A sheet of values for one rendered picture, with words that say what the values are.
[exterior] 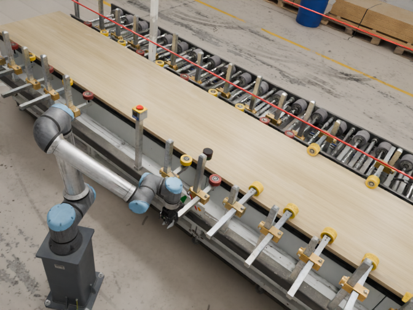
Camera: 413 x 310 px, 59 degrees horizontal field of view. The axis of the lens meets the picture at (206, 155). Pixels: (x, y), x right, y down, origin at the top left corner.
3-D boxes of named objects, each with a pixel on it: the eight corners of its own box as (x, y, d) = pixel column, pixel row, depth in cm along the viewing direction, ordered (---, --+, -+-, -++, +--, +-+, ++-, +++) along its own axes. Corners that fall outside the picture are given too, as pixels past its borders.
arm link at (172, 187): (168, 173, 191) (185, 178, 190) (165, 189, 199) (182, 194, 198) (161, 185, 184) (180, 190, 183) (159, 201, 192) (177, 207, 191)
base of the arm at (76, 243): (75, 258, 213) (73, 248, 206) (43, 251, 213) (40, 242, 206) (87, 232, 227) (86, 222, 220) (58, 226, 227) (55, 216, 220)
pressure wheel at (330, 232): (332, 233, 203) (319, 230, 208) (334, 245, 206) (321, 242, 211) (336, 227, 207) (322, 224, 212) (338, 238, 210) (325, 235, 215)
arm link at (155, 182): (136, 182, 184) (159, 189, 183) (145, 167, 193) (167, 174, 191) (136, 194, 190) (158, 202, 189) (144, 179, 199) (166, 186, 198)
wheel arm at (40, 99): (22, 111, 270) (21, 106, 267) (19, 109, 272) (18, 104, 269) (72, 90, 298) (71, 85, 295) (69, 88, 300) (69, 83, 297)
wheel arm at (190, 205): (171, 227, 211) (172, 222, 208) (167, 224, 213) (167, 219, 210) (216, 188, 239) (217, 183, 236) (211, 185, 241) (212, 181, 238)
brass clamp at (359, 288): (361, 303, 182) (365, 298, 179) (337, 286, 187) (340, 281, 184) (365, 294, 186) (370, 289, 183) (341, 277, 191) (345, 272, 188)
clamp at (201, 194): (204, 205, 227) (204, 200, 224) (187, 194, 232) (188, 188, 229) (209, 200, 231) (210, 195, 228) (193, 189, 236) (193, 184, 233)
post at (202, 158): (193, 211, 239) (203, 157, 207) (189, 208, 240) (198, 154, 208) (196, 208, 241) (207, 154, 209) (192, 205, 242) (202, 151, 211)
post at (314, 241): (289, 289, 215) (318, 242, 183) (284, 285, 216) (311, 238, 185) (292, 285, 217) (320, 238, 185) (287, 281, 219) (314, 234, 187)
